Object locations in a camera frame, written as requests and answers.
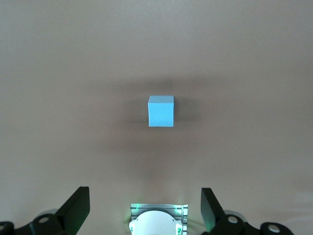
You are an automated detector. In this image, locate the light blue foam cube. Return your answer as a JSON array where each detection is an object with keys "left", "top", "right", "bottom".
[{"left": 147, "top": 95, "right": 175, "bottom": 127}]

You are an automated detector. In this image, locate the brown table cover sheet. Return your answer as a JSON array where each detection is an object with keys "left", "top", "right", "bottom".
[{"left": 0, "top": 0, "right": 313, "bottom": 235}]

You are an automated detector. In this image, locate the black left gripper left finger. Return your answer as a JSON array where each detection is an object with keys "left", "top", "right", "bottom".
[{"left": 0, "top": 186, "right": 90, "bottom": 235}]

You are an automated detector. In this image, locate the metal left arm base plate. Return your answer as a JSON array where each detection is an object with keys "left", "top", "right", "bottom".
[{"left": 129, "top": 202, "right": 191, "bottom": 235}]

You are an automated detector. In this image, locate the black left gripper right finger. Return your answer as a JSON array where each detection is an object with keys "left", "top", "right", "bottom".
[{"left": 200, "top": 188, "right": 294, "bottom": 235}]

